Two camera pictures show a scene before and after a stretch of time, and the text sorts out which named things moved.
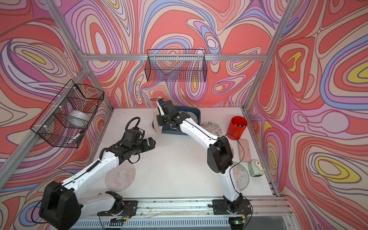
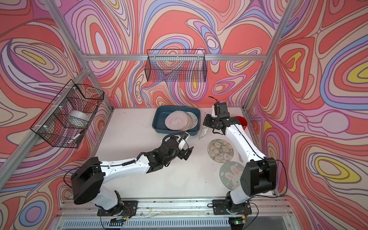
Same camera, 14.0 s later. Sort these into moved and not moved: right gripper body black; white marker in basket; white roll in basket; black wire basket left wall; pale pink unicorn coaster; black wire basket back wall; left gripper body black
Moved: right gripper body black; pale pink unicorn coaster; left gripper body black
Not moved: white marker in basket; white roll in basket; black wire basket left wall; black wire basket back wall
